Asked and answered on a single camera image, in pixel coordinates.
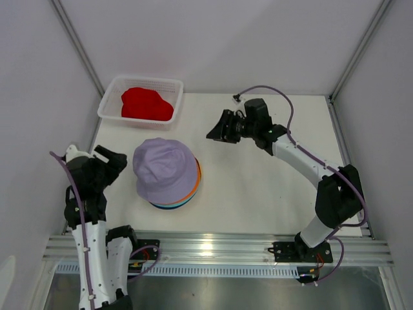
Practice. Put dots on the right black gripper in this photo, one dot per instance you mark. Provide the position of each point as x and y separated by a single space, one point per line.
222 133

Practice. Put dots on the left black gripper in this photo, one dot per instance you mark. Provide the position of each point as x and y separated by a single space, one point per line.
117 161

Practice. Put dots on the lavender bucket hat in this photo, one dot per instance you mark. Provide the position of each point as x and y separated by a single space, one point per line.
165 169

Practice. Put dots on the orange bucket hat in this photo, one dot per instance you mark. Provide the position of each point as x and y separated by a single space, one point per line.
192 193

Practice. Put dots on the red bucket hat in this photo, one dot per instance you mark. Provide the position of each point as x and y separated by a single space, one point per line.
142 103

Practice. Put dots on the dark blue bucket hat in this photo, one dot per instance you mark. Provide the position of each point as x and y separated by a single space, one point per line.
174 208

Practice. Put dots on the teal bucket hat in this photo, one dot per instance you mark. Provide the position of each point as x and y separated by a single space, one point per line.
180 205

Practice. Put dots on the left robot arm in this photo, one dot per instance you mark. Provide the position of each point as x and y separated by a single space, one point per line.
103 254

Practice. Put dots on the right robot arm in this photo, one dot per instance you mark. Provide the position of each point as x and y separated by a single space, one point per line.
339 193

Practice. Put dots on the white plastic bin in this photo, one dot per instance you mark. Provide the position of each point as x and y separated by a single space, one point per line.
171 90

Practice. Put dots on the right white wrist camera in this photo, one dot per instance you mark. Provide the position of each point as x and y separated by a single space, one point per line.
239 101

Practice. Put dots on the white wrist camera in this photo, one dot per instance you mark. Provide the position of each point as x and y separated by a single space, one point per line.
239 101
73 152

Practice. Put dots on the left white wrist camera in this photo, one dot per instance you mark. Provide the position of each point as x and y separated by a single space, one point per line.
73 152

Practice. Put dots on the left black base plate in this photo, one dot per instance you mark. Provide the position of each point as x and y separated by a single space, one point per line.
148 251

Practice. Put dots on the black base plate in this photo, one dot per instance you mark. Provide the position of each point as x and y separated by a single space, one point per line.
148 251
292 252

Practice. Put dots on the white slotted cable duct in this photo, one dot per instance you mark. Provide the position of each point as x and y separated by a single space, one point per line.
225 271

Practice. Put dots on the right aluminium table rail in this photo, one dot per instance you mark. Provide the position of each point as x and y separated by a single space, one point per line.
345 155

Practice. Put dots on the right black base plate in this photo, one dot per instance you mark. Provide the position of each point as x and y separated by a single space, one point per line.
292 252

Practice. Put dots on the right aluminium frame post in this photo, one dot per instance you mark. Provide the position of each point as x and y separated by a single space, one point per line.
372 28

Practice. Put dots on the aluminium frame post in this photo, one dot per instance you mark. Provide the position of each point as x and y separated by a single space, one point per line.
77 45
372 28

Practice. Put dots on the left aluminium frame post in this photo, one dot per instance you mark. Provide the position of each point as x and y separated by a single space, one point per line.
77 45

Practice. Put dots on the aluminium mounting rail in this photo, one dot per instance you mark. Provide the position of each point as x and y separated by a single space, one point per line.
251 249

